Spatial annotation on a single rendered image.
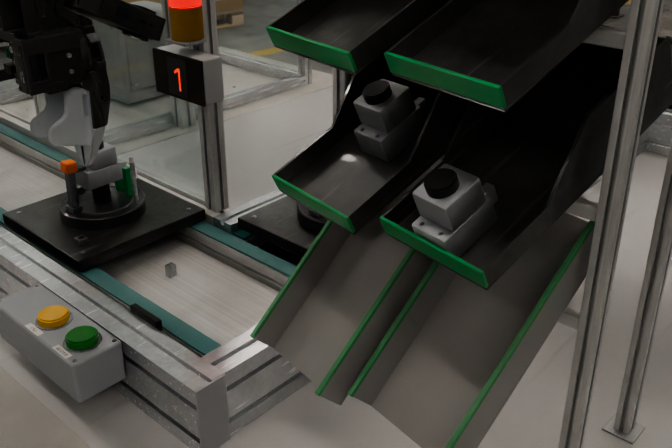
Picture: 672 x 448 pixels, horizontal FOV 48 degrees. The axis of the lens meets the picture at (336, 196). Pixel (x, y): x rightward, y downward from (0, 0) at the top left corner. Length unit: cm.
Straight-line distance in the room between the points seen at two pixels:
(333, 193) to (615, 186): 28
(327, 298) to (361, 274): 5
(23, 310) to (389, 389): 53
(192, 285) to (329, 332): 37
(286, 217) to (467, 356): 55
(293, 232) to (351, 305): 36
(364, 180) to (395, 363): 20
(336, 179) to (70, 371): 42
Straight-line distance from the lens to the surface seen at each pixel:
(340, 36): 74
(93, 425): 105
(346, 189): 79
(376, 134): 79
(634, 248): 149
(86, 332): 102
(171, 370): 95
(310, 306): 90
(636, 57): 68
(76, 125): 81
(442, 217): 66
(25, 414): 110
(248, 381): 97
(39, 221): 133
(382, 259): 87
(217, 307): 113
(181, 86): 120
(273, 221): 124
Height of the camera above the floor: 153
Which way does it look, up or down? 25 degrees down
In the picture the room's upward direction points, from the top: straight up
